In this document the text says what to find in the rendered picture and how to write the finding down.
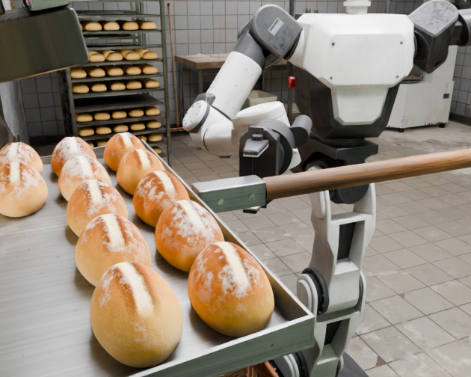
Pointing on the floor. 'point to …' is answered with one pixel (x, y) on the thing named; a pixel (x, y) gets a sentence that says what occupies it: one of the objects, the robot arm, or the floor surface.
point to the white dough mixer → (425, 96)
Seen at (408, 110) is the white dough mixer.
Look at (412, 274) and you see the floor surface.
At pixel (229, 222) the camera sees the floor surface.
